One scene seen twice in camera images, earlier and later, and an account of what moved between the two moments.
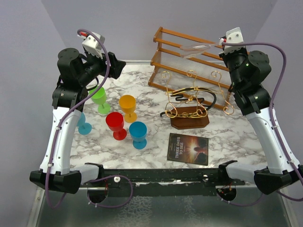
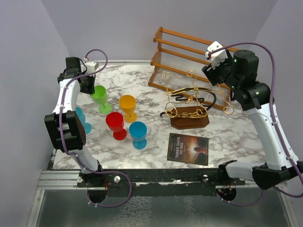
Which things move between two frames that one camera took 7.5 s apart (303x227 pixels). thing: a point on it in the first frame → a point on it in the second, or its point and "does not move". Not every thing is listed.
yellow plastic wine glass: (128, 103) does not move
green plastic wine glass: (100, 98) does not move
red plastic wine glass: (115, 121) does not move
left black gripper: (116, 65) → (91, 90)
